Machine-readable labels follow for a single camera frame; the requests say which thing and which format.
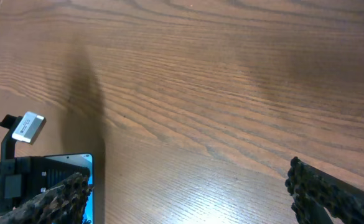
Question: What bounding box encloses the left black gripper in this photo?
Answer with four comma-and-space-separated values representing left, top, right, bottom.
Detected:
0, 157, 91, 216

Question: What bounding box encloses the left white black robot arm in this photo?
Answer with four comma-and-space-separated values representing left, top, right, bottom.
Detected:
0, 154, 93, 216

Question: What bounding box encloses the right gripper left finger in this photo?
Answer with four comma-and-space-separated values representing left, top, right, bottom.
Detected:
0, 172, 92, 224

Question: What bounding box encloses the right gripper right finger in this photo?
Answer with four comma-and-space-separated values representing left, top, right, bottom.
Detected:
285, 157, 364, 224

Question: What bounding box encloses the blue screen Samsung smartphone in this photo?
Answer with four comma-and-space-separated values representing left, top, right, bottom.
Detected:
44, 152, 95, 224

